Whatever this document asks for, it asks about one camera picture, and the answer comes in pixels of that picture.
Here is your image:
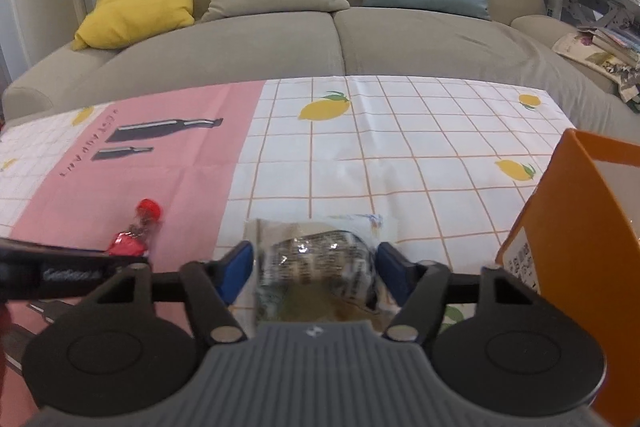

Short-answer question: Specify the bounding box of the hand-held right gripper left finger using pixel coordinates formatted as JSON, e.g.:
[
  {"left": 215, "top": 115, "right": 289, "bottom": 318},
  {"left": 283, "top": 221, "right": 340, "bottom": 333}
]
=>
[{"left": 87, "top": 241, "right": 254, "bottom": 343}]

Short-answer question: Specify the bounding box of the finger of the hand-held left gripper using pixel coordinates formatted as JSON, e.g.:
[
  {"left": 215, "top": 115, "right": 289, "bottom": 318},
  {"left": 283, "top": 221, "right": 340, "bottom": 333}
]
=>
[{"left": 0, "top": 236, "right": 151, "bottom": 266}]

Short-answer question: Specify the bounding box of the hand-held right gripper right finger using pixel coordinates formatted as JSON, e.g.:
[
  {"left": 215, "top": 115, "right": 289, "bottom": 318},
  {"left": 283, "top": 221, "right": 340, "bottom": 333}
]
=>
[{"left": 375, "top": 242, "right": 549, "bottom": 341}]

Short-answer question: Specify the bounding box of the red candy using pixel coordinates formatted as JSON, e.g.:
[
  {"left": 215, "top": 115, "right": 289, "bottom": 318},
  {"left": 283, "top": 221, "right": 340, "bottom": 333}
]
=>
[{"left": 106, "top": 198, "right": 165, "bottom": 259}]

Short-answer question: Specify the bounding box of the orange cardboard box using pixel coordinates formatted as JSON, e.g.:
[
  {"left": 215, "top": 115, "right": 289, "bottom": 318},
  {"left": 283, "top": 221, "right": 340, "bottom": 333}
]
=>
[{"left": 495, "top": 128, "right": 640, "bottom": 427}]

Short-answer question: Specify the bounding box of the lemon print tablecloth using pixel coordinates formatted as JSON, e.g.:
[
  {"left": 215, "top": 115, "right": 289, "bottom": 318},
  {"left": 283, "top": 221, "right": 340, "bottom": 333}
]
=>
[{"left": 0, "top": 75, "right": 578, "bottom": 408}]

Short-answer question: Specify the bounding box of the beige sofa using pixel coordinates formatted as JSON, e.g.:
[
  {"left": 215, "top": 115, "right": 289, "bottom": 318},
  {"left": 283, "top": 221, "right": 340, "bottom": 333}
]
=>
[{"left": 2, "top": 0, "right": 640, "bottom": 132}]

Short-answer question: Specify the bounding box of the yellow pillow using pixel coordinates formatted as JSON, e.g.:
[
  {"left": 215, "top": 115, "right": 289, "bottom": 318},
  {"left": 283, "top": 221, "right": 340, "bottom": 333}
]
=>
[{"left": 73, "top": 0, "right": 196, "bottom": 52}]

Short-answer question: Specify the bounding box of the pile of floral magazines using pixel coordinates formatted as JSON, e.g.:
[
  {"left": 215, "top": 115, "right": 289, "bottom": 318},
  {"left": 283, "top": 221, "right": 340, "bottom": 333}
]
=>
[{"left": 551, "top": 23, "right": 640, "bottom": 110}]

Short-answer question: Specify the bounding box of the white side table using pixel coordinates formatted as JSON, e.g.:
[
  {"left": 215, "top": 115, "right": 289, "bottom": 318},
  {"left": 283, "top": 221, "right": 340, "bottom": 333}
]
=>
[{"left": 546, "top": 0, "right": 640, "bottom": 28}]

